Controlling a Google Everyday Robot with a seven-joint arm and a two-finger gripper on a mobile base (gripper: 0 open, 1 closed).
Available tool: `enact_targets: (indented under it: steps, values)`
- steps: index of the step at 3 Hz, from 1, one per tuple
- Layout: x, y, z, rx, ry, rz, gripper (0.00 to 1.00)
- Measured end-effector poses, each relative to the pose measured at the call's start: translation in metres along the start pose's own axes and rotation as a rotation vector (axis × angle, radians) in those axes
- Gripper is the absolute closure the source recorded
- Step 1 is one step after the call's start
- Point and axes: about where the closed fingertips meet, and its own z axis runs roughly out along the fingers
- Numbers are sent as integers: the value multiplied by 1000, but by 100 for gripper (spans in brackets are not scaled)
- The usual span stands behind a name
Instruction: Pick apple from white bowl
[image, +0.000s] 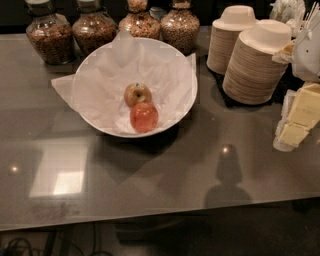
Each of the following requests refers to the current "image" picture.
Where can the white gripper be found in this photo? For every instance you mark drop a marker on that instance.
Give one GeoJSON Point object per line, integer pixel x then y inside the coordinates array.
{"type": "Point", "coordinates": [308, 61]}

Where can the red apple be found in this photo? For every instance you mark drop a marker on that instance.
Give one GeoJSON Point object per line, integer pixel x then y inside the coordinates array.
{"type": "Point", "coordinates": [144, 117]}

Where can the yellow-green apple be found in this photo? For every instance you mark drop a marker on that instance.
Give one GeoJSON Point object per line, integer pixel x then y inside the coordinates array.
{"type": "Point", "coordinates": [137, 93]}

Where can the white bowl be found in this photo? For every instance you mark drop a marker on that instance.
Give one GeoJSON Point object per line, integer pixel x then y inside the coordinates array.
{"type": "Point", "coordinates": [100, 123]}

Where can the black mat under bowls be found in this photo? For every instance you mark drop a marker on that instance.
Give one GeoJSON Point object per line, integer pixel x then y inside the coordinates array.
{"type": "Point", "coordinates": [233, 100]}

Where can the white plastic cutlery bunch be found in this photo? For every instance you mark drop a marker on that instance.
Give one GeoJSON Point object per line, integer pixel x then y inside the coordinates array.
{"type": "Point", "coordinates": [294, 14]}

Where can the rear stack of paper bowls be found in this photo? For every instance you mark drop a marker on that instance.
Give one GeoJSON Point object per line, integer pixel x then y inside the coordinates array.
{"type": "Point", "coordinates": [225, 30]}

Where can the glass cereal jar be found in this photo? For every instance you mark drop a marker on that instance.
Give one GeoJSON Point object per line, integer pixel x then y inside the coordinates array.
{"type": "Point", "coordinates": [49, 33]}
{"type": "Point", "coordinates": [94, 27]}
{"type": "Point", "coordinates": [180, 27]}
{"type": "Point", "coordinates": [138, 22]}

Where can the white tissue paper liner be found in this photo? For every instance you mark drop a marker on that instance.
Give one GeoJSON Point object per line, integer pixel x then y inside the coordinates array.
{"type": "Point", "coordinates": [100, 86]}

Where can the leftmost glass cereal jar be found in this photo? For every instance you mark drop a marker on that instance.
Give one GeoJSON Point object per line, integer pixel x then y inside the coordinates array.
{"type": "Point", "coordinates": [49, 33]}

